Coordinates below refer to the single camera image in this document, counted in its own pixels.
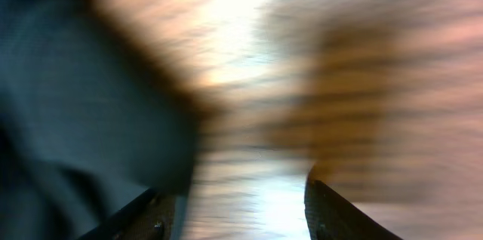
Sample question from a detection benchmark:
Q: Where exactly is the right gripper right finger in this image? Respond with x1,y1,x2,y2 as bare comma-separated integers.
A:
304,167,401,240

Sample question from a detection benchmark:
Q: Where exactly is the black t-shirt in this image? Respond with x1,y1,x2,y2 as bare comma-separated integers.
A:
1,0,198,239

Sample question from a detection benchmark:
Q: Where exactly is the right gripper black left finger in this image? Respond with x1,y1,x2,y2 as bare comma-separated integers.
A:
78,189,177,240

